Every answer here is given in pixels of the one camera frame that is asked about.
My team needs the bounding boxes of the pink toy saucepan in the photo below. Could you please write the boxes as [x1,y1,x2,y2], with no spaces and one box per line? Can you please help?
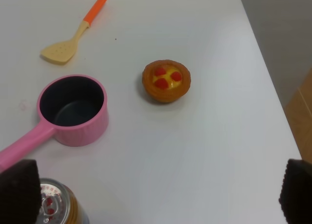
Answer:
[0,75,109,171]

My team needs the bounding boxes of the wooden furniture piece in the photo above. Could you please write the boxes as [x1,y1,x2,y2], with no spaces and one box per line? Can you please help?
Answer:
[284,71,312,162]

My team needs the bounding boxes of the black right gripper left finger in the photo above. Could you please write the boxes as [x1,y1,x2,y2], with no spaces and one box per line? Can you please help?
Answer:
[0,160,41,224]

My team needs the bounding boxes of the toy fruit tart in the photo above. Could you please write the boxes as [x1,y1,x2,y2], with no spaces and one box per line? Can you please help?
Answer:
[142,60,191,103]

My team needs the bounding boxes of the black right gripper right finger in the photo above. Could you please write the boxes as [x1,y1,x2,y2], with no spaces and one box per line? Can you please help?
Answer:
[279,159,312,224]

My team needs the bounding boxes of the orange drink can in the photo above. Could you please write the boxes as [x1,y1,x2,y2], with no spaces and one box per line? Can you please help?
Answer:
[36,178,90,224]

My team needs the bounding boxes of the orange handled beige spatula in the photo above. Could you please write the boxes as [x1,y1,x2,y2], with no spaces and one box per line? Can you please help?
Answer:
[40,0,107,65]

